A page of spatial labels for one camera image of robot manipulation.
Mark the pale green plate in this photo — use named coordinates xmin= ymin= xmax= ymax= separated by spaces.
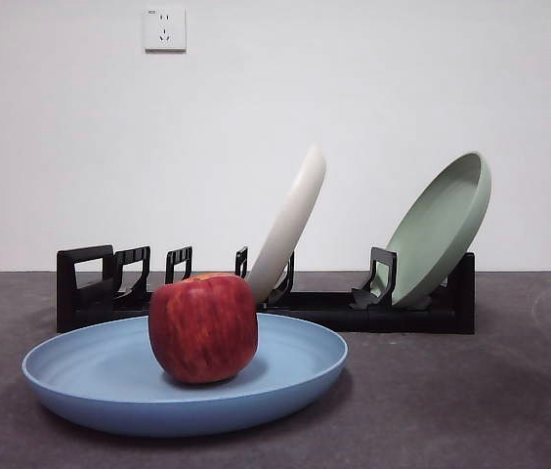
xmin=384 ymin=150 xmax=493 ymax=311

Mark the black plate rack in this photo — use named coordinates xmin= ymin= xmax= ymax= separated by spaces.
xmin=55 ymin=243 xmax=477 ymax=336

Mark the cream white plate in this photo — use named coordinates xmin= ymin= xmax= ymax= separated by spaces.
xmin=244 ymin=143 xmax=328 ymax=306

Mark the red apple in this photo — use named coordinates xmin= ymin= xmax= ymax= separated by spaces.
xmin=148 ymin=272 xmax=260 ymax=386

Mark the blue plate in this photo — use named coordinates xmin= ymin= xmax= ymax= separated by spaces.
xmin=21 ymin=312 xmax=351 ymax=438

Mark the white wall socket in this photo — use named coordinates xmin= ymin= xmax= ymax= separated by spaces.
xmin=144 ymin=7 xmax=188 ymax=53

